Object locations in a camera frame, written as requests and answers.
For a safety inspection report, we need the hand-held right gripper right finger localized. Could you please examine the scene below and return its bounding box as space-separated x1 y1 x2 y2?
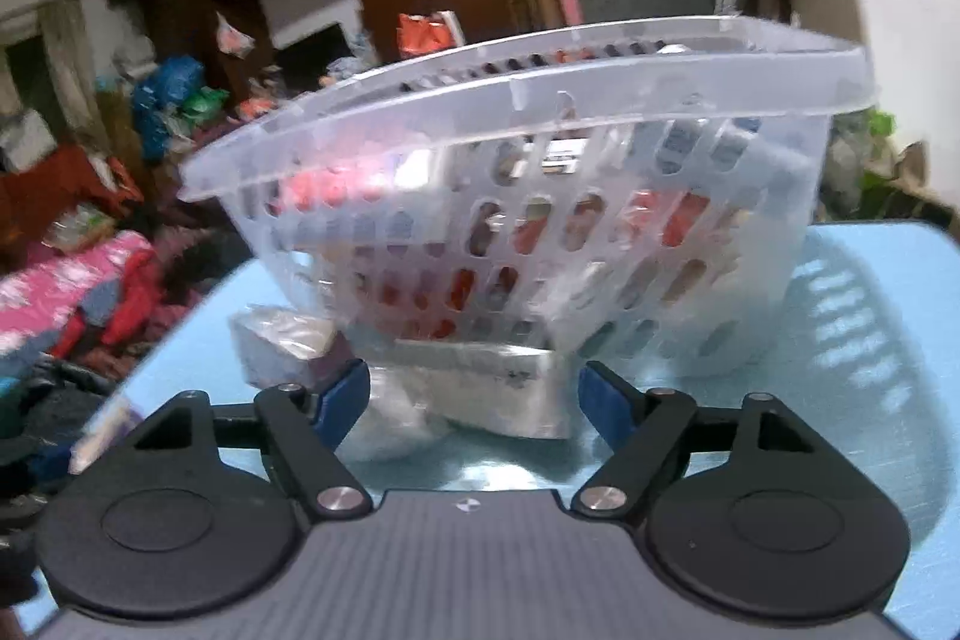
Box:
568 360 820 522

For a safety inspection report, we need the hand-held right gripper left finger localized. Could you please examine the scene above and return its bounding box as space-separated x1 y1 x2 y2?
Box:
133 359 374 522

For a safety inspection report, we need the white box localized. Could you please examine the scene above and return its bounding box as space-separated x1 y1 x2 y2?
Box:
228 305 355 395

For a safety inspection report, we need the grey box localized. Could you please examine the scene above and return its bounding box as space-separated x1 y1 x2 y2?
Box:
351 340 575 462

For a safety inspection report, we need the white plastic laundry basket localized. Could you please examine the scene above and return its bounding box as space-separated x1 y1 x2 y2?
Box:
180 14 878 382

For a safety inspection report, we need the pink floral blanket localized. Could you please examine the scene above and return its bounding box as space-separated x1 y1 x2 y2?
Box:
0 230 155 357

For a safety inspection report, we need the blue plastic bag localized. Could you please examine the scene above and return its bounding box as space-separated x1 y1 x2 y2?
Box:
132 55 207 163

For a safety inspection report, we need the red cloth pile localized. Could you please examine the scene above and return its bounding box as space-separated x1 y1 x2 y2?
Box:
0 143 145 270

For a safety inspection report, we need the green plastic bag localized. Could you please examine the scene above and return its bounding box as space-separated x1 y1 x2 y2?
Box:
821 106 905 217

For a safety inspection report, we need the red white package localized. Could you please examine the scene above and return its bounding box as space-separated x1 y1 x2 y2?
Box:
396 8 470 62

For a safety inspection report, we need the pink hanging bag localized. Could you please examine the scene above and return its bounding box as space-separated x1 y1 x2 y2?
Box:
216 12 257 59

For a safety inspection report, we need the patterned window curtain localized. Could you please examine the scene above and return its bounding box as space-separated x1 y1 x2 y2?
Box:
36 0 102 140

